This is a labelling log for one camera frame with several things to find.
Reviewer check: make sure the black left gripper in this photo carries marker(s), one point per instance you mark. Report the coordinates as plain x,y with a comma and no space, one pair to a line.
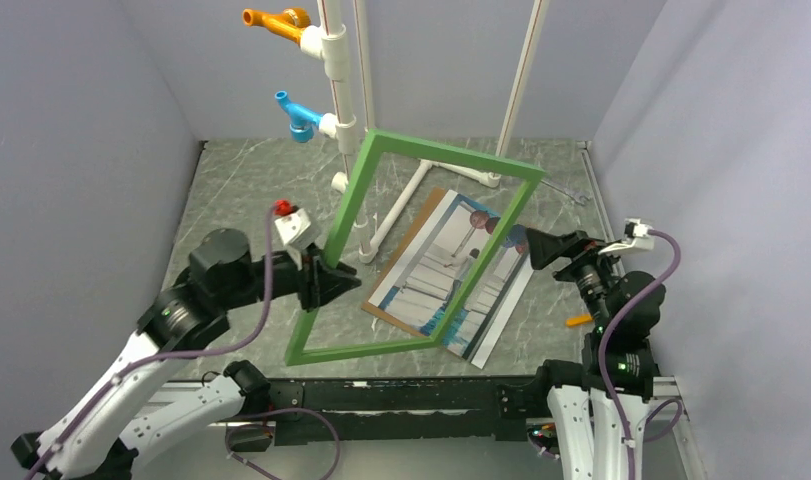
318,284

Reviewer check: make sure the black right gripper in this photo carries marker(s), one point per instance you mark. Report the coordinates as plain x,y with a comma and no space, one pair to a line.
547,247

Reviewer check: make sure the orange handled screwdriver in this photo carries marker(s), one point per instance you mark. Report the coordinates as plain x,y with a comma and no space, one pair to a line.
578,320

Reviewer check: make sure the printed photo with lanterns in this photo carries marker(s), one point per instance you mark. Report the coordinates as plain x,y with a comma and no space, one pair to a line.
476,330

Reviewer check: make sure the green wooden photo frame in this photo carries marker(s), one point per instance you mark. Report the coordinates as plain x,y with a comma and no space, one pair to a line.
377,143

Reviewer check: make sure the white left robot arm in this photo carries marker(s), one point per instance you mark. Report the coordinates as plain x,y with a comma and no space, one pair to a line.
106,435

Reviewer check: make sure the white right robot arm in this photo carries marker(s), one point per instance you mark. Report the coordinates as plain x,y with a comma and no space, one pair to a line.
599,405

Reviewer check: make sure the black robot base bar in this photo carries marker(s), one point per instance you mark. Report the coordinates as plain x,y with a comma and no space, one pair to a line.
501,408

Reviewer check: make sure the silver open-end wrench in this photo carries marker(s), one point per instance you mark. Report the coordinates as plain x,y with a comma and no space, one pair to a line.
576,196

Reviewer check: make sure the blue plastic faucet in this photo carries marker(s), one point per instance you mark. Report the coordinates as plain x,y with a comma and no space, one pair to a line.
302,120

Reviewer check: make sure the orange plastic faucet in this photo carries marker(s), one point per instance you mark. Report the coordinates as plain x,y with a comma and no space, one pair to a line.
289,24

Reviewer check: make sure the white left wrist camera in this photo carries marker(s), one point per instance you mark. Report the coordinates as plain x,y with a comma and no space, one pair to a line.
296,227

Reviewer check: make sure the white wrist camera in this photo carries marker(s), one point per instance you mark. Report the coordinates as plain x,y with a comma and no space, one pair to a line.
637,238
296,227

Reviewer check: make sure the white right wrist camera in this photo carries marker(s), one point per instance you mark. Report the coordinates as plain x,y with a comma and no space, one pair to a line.
637,238

